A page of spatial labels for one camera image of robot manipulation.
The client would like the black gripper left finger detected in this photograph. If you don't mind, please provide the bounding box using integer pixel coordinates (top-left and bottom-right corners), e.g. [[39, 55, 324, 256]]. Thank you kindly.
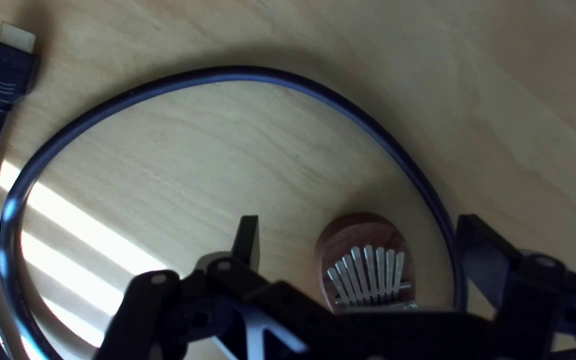
[[93, 213, 272, 360]]

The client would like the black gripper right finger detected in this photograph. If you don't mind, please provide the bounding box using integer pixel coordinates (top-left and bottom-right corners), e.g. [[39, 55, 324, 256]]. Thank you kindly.
[[455, 211, 576, 360]]

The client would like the small wooden kalimba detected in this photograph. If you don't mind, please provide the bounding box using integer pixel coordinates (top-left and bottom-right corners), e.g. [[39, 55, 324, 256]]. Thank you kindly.
[[314, 211, 417, 316]]

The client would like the black HDMI cable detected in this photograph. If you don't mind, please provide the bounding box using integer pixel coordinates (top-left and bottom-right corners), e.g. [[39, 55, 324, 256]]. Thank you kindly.
[[0, 22, 469, 360]]

